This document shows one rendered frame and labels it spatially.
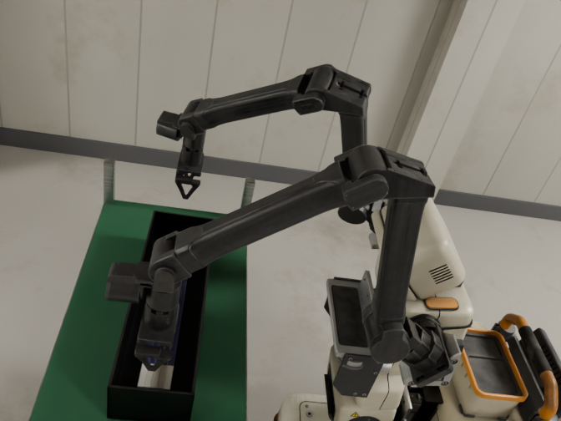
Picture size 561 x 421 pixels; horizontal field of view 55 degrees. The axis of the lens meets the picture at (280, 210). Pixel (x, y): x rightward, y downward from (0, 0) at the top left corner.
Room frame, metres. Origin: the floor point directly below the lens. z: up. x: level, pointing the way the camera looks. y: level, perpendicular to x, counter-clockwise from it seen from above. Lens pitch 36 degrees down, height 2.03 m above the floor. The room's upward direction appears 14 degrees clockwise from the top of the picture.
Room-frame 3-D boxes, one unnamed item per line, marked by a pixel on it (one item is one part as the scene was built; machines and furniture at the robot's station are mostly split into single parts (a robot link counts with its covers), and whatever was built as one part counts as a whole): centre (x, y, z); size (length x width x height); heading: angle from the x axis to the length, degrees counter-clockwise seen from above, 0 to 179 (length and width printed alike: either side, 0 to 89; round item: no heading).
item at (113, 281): (0.68, 0.21, 1.32); 0.11 x 0.09 x 0.12; 101
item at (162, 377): (0.91, 0.21, 0.98); 0.51 x 0.07 x 0.03; 10
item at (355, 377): (0.99, -0.27, 0.99); 0.28 x 0.16 x 0.22; 10
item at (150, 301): (0.69, 0.18, 1.28); 0.07 x 0.06 x 0.07; 101
